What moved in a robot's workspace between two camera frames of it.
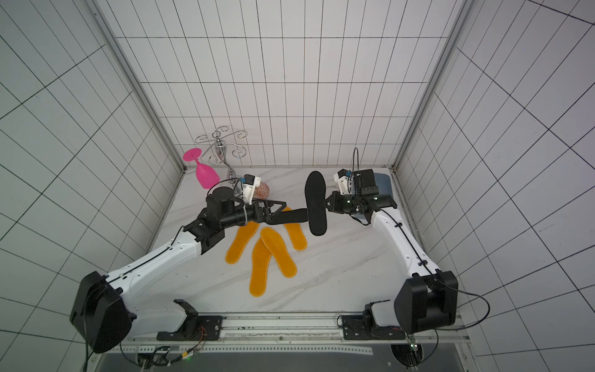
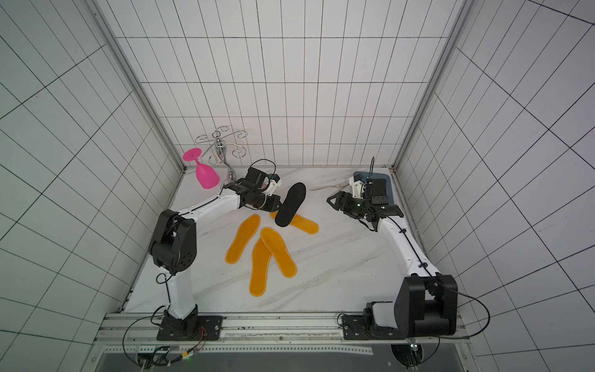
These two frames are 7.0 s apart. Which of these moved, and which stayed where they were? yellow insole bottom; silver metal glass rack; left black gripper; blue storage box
Moved: left black gripper
Stayed: blue storage box; yellow insole bottom; silver metal glass rack
